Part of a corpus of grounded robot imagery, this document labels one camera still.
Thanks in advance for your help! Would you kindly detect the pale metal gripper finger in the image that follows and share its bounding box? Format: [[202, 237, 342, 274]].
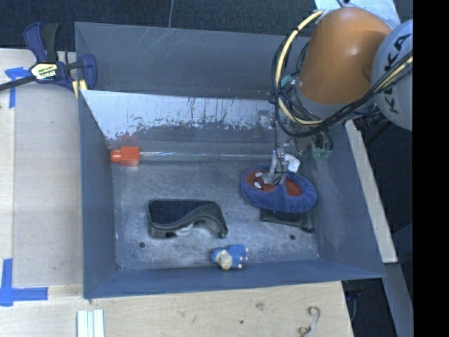
[[263, 149, 287, 185], [279, 164, 294, 186]]

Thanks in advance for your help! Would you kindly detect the black cylinder on white bracket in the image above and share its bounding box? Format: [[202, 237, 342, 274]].
[[351, 112, 391, 145]]

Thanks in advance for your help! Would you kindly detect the blue toy animal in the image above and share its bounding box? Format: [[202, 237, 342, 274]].
[[210, 244, 250, 272]]

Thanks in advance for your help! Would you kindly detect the clear tube with orange cap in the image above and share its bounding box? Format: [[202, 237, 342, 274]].
[[109, 145, 279, 167]]

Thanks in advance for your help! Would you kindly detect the black curved plastic object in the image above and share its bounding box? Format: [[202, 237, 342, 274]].
[[147, 199, 229, 240]]

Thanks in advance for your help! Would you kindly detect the grey metal bin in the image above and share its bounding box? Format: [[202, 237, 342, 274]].
[[74, 21, 387, 300]]

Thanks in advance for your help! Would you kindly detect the blue and red round toy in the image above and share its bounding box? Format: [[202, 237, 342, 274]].
[[239, 165, 318, 214]]

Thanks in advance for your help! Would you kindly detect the pale wood board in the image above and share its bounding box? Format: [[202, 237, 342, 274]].
[[11, 85, 86, 289]]

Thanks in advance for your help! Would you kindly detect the black flat block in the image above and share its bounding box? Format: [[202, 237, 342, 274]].
[[259, 208, 315, 234]]

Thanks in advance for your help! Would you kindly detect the small metal hook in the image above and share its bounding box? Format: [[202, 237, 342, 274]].
[[297, 305, 321, 337]]

